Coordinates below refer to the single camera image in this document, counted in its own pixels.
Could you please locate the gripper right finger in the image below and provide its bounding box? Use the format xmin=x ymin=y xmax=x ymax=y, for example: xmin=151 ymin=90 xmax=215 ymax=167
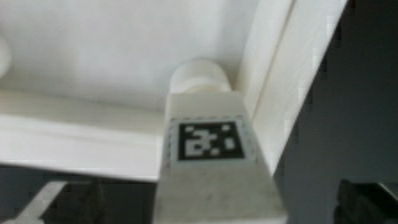
xmin=336 ymin=179 xmax=398 ymax=224

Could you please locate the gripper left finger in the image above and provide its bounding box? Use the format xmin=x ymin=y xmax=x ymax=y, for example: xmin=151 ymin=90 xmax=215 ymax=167
xmin=11 ymin=181 xmax=105 ymax=224

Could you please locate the white table leg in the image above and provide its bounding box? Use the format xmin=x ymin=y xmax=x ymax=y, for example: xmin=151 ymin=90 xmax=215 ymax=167
xmin=153 ymin=59 xmax=288 ymax=224

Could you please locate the white square table top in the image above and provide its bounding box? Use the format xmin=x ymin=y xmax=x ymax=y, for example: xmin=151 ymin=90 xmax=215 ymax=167
xmin=0 ymin=0 xmax=349 ymax=180

